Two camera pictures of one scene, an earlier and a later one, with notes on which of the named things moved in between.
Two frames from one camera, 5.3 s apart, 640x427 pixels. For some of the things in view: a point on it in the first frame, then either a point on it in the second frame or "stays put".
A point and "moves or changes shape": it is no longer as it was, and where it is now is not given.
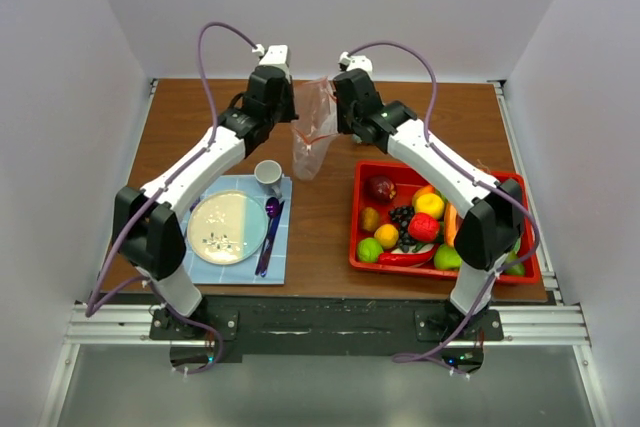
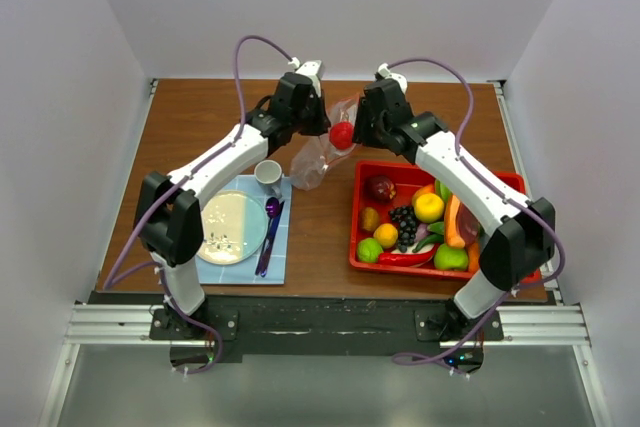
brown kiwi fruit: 369,219 stays put
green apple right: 447,257 stays put
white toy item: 362,62 -> 400,79
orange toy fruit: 387,235 stays put
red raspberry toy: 423,227 -> 342,134
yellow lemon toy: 429,203 stays put
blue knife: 271,239 stays put
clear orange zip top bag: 316,122 moves or changes shape
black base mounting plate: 202,343 stays put
